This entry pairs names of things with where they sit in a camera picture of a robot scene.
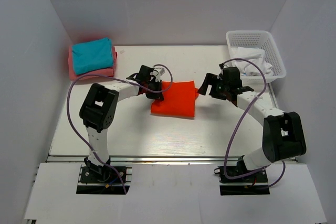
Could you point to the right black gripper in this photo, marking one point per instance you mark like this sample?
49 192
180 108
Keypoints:
211 79

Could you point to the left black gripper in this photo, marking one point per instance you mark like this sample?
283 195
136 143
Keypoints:
157 96

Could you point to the orange polo shirt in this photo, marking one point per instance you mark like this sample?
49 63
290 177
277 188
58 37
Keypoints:
179 101

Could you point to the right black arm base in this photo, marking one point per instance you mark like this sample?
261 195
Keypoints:
255 184

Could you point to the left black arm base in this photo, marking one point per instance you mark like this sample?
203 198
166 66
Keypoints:
102 180

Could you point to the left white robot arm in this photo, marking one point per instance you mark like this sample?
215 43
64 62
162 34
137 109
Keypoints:
99 106

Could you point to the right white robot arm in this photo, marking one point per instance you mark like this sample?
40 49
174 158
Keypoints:
282 132

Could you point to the folded pink t-shirt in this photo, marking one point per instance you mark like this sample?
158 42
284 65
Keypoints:
104 71

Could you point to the white plastic basket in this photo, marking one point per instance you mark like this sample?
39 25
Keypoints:
259 39

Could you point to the folded teal t-shirt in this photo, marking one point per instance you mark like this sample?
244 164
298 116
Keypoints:
91 56

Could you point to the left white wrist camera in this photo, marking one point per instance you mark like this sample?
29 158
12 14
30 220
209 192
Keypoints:
158 72

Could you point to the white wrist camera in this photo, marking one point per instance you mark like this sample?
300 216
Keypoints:
158 72
222 68

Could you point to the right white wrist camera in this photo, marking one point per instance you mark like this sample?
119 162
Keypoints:
222 68

